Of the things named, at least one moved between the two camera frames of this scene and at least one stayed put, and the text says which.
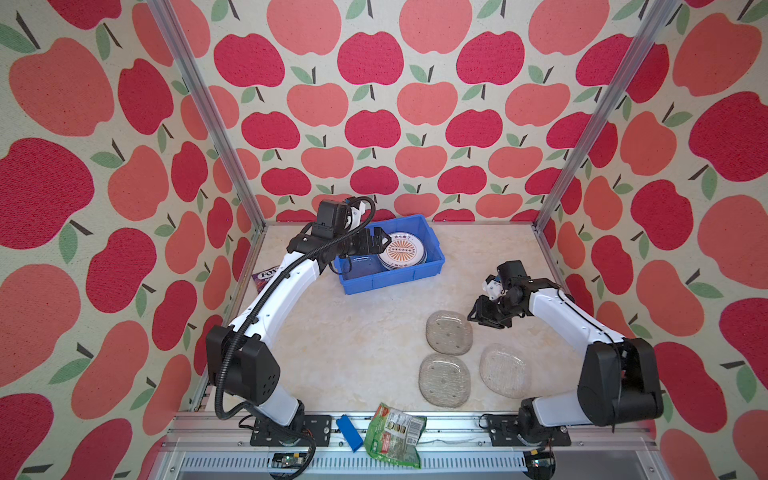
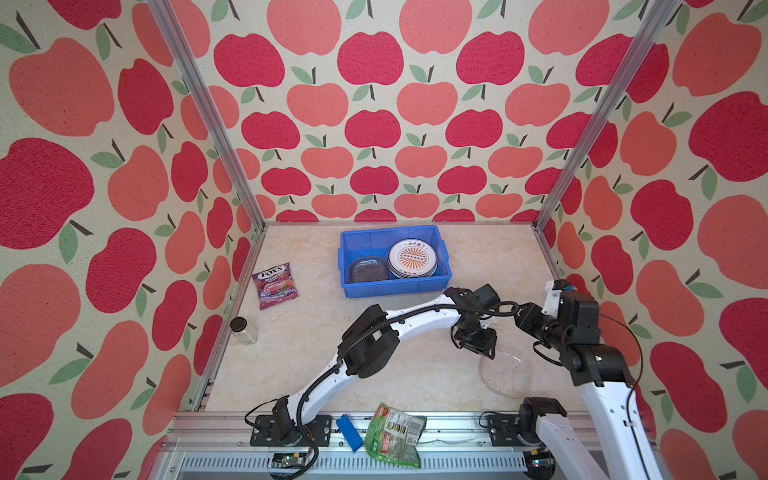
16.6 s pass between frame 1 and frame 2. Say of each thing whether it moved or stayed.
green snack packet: stayed
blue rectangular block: stayed
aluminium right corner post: stayed
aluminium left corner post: stayed
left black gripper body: moved
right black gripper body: moved
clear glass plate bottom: moved
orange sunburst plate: moved
